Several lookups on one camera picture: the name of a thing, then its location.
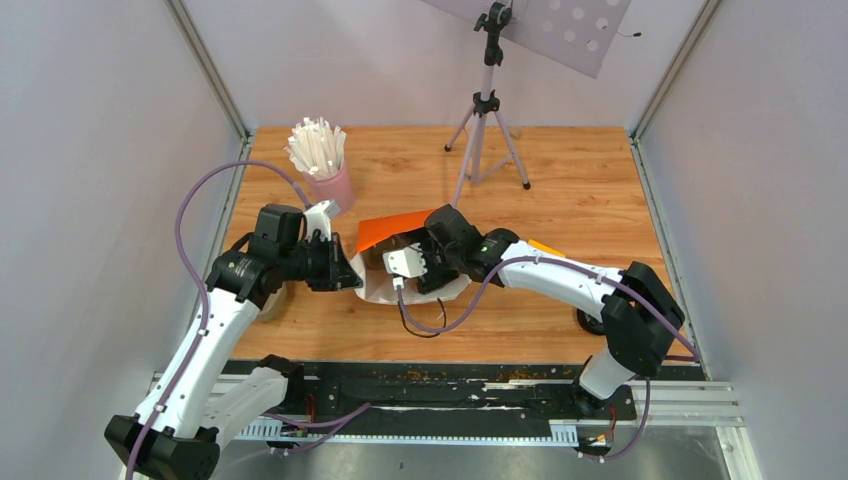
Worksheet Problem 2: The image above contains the silver camera tripod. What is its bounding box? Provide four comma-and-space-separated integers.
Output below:
444, 1, 532, 208

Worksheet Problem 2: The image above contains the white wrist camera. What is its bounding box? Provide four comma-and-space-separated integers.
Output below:
382, 243, 428, 289
304, 199, 341, 241

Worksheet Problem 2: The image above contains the pink translucent straw holder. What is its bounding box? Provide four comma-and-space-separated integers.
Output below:
303, 163, 356, 213

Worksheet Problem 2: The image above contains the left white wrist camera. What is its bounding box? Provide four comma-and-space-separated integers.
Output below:
304, 199, 341, 241

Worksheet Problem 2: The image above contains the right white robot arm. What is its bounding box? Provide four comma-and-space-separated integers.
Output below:
423, 205, 699, 418

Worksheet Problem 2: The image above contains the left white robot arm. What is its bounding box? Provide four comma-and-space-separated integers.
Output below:
104, 200, 362, 479

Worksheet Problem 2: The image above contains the grey perforated panel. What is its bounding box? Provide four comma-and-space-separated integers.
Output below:
428, 0, 631, 78

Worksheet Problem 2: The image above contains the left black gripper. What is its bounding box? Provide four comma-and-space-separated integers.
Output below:
280, 232, 365, 291

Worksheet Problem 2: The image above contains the bundle of white straws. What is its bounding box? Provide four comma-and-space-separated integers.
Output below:
284, 117, 347, 180

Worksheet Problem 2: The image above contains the orange paper bag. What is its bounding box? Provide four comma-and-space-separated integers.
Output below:
350, 205, 471, 338

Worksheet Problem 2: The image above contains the grey pulp cup carrier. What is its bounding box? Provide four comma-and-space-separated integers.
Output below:
256, 285, 287, 323

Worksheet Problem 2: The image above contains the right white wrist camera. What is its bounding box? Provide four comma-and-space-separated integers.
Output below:
382, 243, 428, 289

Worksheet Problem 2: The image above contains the yellow triangular plastic bracket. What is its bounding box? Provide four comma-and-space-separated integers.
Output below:
527, 239, 565, 258

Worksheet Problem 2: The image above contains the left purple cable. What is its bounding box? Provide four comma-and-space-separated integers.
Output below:
124, 160, 313, 480

